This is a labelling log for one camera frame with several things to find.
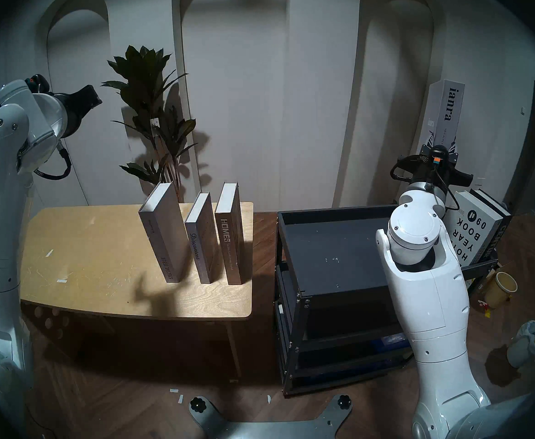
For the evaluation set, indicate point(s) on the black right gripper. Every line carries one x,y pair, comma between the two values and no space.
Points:
427,175

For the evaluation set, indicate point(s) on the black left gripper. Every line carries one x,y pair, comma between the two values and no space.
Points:
80,106

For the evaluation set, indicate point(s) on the grey iaura book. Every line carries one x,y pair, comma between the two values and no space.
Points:
450,122

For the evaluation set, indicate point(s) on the silver book small black lettering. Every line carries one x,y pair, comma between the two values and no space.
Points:
468,232

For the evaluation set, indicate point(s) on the black CENTURY book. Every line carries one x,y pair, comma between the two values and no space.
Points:
500,232

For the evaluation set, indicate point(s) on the grey Discontent book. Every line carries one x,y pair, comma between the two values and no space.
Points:
201,241

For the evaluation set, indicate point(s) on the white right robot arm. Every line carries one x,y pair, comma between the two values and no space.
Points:
427,296

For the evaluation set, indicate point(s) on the black metal shelf cart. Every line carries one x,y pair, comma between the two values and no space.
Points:
331,241

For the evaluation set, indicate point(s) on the light wooden display table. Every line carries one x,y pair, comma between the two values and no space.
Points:
112,282

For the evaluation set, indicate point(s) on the tall green potted plant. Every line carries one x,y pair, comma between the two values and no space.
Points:
146,86

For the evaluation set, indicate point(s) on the large grey SPECIAL ISSUE book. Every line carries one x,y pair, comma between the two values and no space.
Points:
164,232

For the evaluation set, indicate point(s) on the yellow plastic bucket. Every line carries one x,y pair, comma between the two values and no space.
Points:
500,289

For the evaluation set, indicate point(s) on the small red yellow item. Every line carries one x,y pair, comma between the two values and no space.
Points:
484,307

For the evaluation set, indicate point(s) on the brown HOMES book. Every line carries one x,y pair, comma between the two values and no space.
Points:
228,232

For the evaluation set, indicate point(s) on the blue bin with clear bag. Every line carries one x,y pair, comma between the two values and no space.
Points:
395,339

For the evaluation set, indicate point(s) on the white trash bin with bag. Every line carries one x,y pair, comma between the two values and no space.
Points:
528,346

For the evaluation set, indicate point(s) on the black star knob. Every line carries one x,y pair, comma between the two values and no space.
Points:
344,401
197,404

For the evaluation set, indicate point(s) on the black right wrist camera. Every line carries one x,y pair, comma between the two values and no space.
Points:
437,157

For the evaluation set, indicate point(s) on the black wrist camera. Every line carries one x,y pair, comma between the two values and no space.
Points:
437,157
37,82

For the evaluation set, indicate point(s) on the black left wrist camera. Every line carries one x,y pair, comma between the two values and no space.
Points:
37,82

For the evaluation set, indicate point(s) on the grey metal robot base plate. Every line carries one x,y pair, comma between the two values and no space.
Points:
267,429

